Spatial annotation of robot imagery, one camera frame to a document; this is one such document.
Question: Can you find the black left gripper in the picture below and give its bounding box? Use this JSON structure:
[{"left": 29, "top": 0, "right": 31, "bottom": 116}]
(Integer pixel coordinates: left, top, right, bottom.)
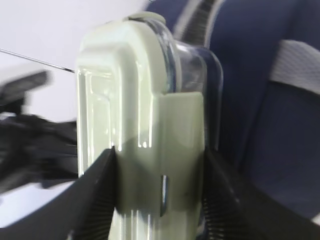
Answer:
[{"left": 0, "top": 98, "right": 78, "bottom": 193}]

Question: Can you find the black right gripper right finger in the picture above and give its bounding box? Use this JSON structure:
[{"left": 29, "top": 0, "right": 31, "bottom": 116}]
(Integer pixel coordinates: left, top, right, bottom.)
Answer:
[{"left": 202, "top": 148, "right": 320, "bottom": 240}]

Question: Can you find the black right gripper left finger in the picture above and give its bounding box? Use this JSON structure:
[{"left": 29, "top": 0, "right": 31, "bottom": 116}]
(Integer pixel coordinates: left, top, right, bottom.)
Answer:
[{"left": 0, "top": 148, "right": 116, "bottom": 240}]

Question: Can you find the green lid glass container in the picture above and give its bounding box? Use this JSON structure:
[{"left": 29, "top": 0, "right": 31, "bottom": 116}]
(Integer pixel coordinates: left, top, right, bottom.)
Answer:
[{"left": 75, "top": 11, "right": 223, "bottom": 240}]

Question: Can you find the navy blue lunch bag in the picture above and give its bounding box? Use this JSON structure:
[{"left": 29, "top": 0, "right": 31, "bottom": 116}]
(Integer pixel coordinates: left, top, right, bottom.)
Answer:
[{"left": 146, "top": 0, "right": 320, "bottom": 223}]

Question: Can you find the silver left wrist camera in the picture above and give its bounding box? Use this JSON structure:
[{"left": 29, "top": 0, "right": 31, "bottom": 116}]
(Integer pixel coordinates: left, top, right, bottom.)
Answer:
[{"left": 0, "top": 71, "right": 50, "bottom": 102}]

